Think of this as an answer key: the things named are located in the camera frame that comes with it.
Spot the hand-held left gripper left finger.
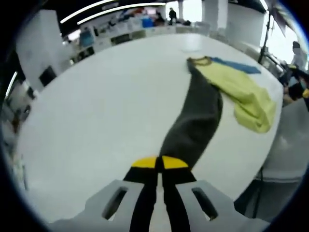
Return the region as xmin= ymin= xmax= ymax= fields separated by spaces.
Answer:
xmin=47 ymin=156 xmax=159 ymax=232

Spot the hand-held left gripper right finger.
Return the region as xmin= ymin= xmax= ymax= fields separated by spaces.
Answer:
xmin=161 ymin=155 xmax=271 ymax=232

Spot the yellow blue grey garment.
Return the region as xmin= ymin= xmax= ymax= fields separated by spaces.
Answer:
xmin=159 ymin=56 xmax=277 ymax=171

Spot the black stand with dark panel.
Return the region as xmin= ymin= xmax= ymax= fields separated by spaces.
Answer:
xmin=257 ymin=0 xmax=295 ymax=64

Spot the black cabinet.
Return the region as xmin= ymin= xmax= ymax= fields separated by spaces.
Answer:
xmin=39 ymin=65 xmax=57 ymax=87

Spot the short ceiling light strip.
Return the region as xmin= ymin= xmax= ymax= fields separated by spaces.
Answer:
xmin=5 ymin=71 xmax=18 ymax=97

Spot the white cabinet row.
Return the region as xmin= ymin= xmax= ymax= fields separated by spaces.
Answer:
xmin=70 ymin=23 xmax=211 ymax=65

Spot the black chair under counter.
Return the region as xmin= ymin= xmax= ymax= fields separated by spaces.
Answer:
xmin=111 ymin=33 xmax=131 ymax=45

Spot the white booth with teal panel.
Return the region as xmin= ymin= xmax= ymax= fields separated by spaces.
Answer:
xmin=79 ymin=31 xmax=94 ymax=48

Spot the white square pillar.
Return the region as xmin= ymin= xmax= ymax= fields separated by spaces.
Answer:
xmin=15 ymin=11 xmax=63 ymax=91

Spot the long ceiling light strip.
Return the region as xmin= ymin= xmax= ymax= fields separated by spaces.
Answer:
xmin=77 ymin=3 xmax=167 ymax=25
xmin=60 ymin=0 xmax=167 ymax=24

